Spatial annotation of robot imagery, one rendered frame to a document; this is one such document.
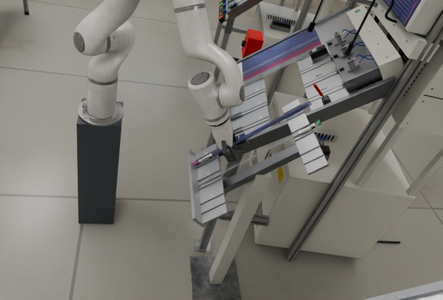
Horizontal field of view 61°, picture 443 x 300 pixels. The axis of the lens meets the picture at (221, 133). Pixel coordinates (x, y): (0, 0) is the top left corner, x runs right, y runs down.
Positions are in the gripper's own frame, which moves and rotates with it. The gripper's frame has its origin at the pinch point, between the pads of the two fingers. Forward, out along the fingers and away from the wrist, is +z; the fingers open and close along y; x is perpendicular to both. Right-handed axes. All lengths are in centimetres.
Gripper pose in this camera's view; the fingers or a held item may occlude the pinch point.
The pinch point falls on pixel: (231, 149)
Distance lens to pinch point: 130.8
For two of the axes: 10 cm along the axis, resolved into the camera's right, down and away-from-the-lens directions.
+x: 9.5, -2.0, -2.5
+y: -0.4, 7.0, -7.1
